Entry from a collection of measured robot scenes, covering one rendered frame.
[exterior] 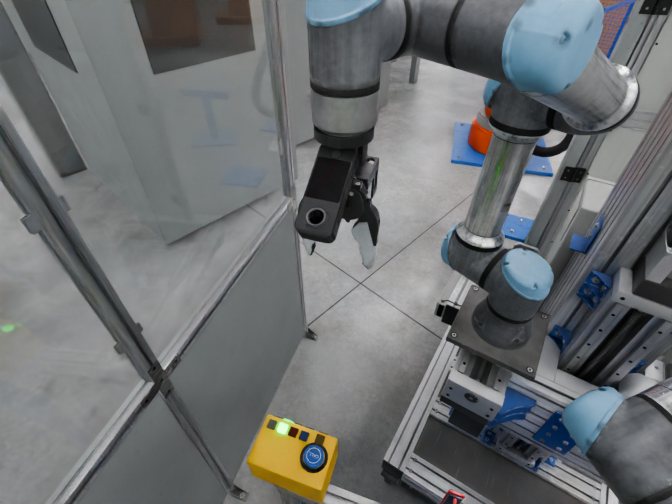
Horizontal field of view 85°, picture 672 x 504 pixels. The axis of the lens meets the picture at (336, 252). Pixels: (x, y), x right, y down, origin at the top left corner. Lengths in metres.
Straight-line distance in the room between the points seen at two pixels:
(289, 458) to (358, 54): 0.71
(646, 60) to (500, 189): 1.03
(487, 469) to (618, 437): 1.32
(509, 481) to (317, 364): 1.03
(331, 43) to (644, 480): 0.52
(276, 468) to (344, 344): 1.46
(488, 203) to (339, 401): 1.44
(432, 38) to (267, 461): 0.75
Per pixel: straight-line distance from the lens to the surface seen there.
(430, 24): 0.43
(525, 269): 0.94
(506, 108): 0.79
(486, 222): 0.91
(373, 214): 0.47
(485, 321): 1.04
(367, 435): 2.00
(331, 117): 0.41
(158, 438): 1.21
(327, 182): 0.42
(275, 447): 0.85
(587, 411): 0.54
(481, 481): 1.81
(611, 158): 1.93
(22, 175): 0.70
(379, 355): 2.20
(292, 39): 3.75
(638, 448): 0.53
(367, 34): 0.39
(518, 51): 0.38
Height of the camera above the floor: 1.86
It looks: 43 degrees down
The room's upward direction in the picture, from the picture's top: straight up
